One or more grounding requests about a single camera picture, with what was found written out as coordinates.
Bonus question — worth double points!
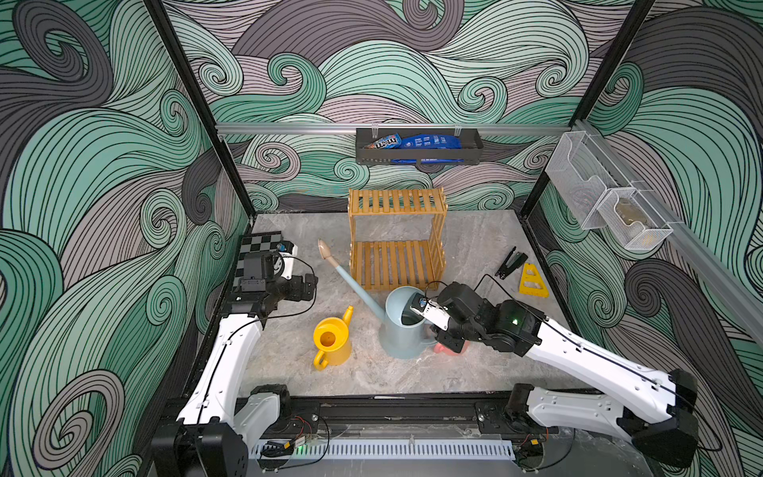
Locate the large pale blue watering can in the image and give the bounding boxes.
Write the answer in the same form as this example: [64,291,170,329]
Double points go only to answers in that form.
[318,240,435,360]

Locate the small yellow watering can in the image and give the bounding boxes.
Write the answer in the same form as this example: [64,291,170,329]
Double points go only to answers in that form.
[313,306,354,371]

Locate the wooden slatted two-tier shelf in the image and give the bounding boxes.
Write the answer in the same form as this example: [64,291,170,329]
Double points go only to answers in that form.
[348,188,448,291]

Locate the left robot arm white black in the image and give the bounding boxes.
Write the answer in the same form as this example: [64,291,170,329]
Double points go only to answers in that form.
[151,242,318,476]

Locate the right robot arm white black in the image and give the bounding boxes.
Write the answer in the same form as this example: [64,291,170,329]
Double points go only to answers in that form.
[411,282,699,468]

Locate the small pink watering can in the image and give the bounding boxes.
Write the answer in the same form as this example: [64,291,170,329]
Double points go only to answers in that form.
[433,342,457,356]

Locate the black grey chessboard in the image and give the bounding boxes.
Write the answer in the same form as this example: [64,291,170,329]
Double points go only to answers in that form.
[234,231,286,279]

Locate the yellow triangular plastic stand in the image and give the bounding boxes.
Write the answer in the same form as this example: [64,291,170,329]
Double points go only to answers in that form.
[519,264,550,298]

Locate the black stapler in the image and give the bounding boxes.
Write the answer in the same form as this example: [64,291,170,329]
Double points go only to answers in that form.
[495,246,528,279]

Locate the blue snack packet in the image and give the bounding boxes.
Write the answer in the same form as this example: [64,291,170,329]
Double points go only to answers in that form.
[391,134,462,164]

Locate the m&m candy packet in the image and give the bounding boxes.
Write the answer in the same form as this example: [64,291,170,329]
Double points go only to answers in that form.
[365,134,401,149]

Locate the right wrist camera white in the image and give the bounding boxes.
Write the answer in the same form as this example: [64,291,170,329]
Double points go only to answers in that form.
[411,293,450,331]

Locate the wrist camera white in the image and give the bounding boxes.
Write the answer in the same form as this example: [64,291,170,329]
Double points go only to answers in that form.
[411,293,450,331]
[274,240,298,279]

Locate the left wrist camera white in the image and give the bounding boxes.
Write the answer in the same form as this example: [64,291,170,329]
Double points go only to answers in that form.
[274,240,298,279]

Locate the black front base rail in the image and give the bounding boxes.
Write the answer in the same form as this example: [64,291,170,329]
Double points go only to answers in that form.
[156,392,633,436]

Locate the white perforated cable duct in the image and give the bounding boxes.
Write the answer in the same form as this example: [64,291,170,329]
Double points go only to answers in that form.
[290,437,516,461]

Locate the black wall basket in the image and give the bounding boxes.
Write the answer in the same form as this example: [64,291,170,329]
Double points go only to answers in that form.
[355,128,484,165]

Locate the clear plastic wall bin large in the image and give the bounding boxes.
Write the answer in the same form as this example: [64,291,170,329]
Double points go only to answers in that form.
[546,130,618,230]

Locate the clear plastic wall bin small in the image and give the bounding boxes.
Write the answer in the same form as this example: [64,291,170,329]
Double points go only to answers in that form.
[597,187,673,252]

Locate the aluminium wall rail back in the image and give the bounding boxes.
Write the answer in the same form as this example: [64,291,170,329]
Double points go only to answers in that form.
[216,121,571,136]

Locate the aluminium wall rail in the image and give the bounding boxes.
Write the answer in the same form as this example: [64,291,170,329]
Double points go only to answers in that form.
[216,121,571,136]
[573,120,762,346]

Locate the aluminium wall rail right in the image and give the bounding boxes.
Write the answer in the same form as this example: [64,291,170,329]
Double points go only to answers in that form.
[573,120,762,346]

